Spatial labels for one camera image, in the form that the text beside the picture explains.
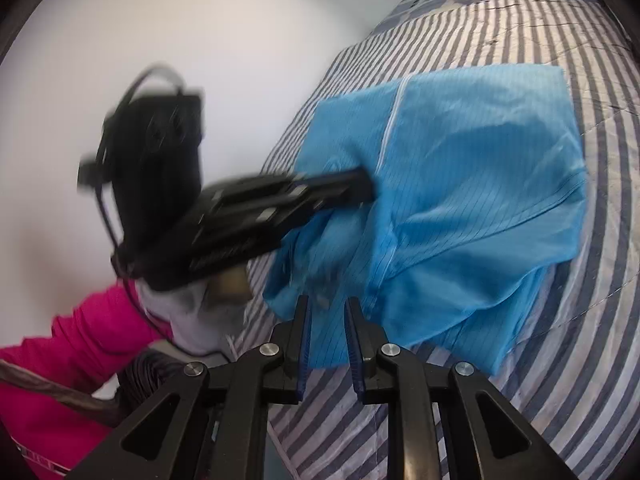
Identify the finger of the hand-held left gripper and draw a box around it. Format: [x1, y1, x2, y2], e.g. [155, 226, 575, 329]
[290, 167, 376, 217]

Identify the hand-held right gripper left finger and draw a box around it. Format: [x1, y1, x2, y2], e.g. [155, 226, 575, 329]
[65, 295, 313, 480]

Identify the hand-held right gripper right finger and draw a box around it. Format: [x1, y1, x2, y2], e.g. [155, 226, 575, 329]
[345, 297, 581, 480]

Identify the light blue jacket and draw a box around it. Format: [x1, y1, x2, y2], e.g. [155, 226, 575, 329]
[262, 64, 588, 378]

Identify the person's left hand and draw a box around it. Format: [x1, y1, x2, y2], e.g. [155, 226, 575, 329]
[137, 267, 253, 356]

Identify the grey striped bedsheet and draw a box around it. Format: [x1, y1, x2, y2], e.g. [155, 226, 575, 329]
[225, 0, 640, 480]

